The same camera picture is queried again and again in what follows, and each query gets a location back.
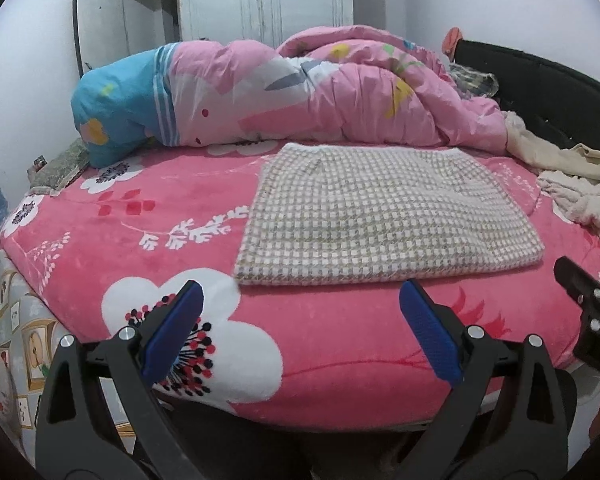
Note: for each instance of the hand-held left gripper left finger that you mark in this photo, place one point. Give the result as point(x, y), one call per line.
point(175, 330)

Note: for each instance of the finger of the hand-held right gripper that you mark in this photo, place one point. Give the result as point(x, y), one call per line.
point(575, 280)

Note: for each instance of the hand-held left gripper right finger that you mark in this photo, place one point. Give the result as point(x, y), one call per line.
point(430, 330)

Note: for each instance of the tan white checked knit sweater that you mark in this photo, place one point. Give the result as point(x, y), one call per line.
point(380, 220)

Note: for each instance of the white fluffy garment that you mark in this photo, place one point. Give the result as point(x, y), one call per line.
point(580, 200)

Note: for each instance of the pink floral blanket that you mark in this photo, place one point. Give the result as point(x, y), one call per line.
point(330, 350)

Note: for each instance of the beige garment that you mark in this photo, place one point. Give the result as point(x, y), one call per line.
point(535, 152)

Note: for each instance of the patterned bed skirt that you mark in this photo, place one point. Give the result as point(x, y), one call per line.
point(25, 340)

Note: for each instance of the black headboard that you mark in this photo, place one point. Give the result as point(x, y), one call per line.
point(555, 90)

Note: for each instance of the green patterned mat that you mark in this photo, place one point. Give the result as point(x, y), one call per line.
point(60, 167)

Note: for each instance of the dark plaid cloth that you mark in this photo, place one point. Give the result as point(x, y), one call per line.
point(475, 80)

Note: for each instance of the pink printed quilt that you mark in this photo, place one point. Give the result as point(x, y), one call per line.
point(280, 95)

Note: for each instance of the orange cloth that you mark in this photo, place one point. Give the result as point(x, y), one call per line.
point(452, 40)

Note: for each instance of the white wardrobe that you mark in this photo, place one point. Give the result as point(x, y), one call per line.
point(280, 0)

